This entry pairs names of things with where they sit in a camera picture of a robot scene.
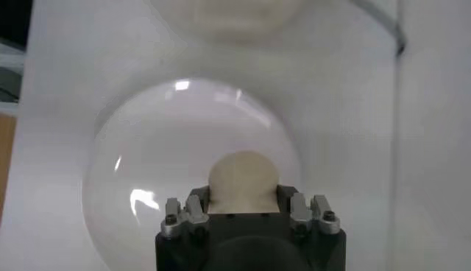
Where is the white round plate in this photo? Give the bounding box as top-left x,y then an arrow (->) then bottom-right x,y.
81,77 -> 303,271

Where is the white steamed baozi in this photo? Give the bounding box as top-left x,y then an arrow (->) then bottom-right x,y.
208,150 -> 280,215

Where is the black cooker power cable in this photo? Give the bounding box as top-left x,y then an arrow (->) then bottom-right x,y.
349,0 -> 406,57

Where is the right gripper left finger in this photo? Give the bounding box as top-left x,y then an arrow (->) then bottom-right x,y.
160,186 -> 211,239

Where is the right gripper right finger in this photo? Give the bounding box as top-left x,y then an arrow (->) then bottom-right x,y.
276,183 -> 341,236

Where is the white electric cooker base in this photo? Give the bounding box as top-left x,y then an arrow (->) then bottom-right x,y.
150,0 -> 306,49

